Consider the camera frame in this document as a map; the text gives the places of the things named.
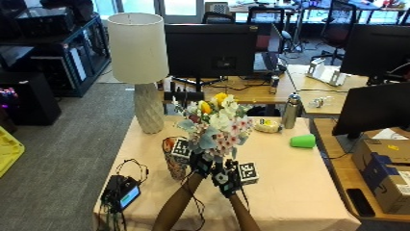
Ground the person's left hand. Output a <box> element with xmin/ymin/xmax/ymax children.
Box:
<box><xmin>188</xmin><ymin>151</ymin><xmax>215</xmax><ymax>179</ymax></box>

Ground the person's right hand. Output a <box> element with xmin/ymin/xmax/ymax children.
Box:
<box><xmin>211</xmin><ymin>158</ymin><xmax>244</xmax><ymax>199</ymax></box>

